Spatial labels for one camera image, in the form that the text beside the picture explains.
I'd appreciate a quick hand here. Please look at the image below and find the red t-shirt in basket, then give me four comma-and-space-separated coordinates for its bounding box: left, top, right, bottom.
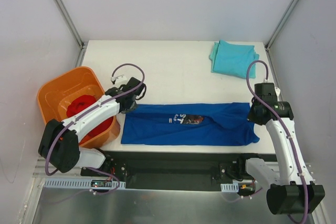
66, 94, 113, 144

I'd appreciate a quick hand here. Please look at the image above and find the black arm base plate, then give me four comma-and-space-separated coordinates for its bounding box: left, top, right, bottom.
80, 152, 267, 192

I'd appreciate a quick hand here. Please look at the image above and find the aluminium frame post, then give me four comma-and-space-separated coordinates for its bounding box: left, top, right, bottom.
39, 0, 89, 49
265, 0, 300, 51

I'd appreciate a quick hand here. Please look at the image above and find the aluminium front rail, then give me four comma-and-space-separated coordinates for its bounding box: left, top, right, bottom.
33, 155, 317, 185

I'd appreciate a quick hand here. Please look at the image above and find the orange plastic basket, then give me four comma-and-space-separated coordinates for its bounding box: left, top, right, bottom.
37, 67, 120, 148

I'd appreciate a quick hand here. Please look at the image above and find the right aluminium frame post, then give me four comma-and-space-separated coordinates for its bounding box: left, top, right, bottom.
265, 0, 300, 51

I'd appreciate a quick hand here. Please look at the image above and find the white cable duct left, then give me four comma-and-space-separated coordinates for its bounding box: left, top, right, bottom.
44, 178, 126, 190

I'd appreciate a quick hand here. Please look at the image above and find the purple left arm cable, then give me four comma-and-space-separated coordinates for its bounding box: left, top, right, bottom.
44, 63, 146, 176

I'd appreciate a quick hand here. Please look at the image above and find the left aluminium frame post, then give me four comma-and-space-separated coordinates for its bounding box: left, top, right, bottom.
39, 0, 89, 49

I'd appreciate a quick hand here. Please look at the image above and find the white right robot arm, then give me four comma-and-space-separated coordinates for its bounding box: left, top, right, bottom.
236, 82, 325, 215

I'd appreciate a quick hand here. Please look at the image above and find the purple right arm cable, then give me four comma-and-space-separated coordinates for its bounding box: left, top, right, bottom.
246, 60, 312, 222

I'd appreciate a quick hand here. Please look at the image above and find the white cable duct right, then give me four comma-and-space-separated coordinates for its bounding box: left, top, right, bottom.
220, 183, 239, 193

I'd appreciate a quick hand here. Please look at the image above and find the white cable duct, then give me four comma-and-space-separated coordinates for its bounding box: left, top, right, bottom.
44, 178, 126, 190
220, 183, 239, 193

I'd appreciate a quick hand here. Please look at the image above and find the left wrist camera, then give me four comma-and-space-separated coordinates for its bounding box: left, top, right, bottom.
110, 75, 128, 85

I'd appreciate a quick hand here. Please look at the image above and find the folded teal t-shirt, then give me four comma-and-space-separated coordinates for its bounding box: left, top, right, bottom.
209, 40, 259, 79

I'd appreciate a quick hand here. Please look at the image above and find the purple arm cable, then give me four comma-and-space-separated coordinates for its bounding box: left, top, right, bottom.
246, 60, 312, 222
44, 63, 146, 176

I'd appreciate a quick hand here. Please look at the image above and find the blue printed t-shirt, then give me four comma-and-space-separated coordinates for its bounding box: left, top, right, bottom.
121, 102, 259, 146

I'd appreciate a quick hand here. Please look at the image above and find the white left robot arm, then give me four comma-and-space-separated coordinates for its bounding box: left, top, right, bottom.
38, 77, 146, 176

